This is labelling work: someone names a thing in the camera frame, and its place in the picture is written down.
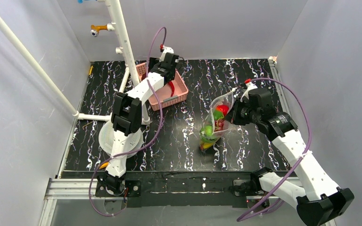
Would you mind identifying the yellow toy bananas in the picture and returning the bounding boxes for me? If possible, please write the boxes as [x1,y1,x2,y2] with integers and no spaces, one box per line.
[199,142,216,151]

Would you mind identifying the red toy pepper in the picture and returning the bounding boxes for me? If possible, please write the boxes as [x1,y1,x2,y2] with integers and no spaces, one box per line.
[216,105,229,116]

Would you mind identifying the white PVC pipe frame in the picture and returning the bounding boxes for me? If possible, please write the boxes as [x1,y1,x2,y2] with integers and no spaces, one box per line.
[0,0,152,125]

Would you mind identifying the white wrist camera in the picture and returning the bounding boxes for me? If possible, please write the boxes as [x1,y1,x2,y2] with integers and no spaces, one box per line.
[240,79,258,102]
[159,44,174,62]

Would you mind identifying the green toy watermelon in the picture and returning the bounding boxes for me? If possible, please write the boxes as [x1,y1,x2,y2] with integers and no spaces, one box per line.
[199,125,216,143]

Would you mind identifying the purple cable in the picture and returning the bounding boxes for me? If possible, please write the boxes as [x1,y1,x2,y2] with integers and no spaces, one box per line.
[236,78,313,223]
[89,26,168,218]

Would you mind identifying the orange toy faucet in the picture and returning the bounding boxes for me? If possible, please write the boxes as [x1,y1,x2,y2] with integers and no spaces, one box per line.
[90,24,107,37]

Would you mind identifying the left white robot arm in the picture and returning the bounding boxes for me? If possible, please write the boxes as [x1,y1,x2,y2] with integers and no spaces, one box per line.
[97,52,179,196]

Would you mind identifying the red toy chili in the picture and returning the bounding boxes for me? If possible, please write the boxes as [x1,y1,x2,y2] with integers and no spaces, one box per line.
[168,81,175,97]

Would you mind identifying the purple toy grapes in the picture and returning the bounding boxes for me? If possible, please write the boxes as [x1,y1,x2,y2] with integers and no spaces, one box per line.
[214,119,224,131]

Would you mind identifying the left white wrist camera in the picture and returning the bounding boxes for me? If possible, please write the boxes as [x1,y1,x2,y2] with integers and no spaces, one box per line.
[159,44,174,62]

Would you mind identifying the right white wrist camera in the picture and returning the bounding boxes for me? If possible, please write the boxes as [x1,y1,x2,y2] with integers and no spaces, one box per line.
[240,79,258,102]

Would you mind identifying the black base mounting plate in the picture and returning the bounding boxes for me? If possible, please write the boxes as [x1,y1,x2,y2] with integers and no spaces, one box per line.
[92,171,263,208]

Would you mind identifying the orange handled screwdriver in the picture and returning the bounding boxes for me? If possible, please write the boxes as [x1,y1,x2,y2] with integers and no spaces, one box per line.
[99,162,109,169]

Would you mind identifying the green toy vegetable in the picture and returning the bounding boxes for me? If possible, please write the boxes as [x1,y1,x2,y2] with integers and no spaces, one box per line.
[213,110,224,121]

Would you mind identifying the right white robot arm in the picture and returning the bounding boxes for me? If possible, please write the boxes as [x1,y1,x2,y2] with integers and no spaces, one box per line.
[226,88,354,226]

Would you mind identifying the clear polka dot zip bag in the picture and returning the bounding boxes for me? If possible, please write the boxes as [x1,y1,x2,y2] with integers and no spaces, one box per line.
[199,88,236,152]

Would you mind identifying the pink plastic basket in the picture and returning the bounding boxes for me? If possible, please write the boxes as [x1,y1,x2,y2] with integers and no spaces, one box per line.
[136,62,189,111]

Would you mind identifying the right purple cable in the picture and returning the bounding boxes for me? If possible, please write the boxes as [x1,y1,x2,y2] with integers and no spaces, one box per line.
[236,78,313,223]

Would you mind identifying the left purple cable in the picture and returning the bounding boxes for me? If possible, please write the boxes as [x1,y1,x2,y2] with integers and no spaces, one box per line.
[89,26,168,218]

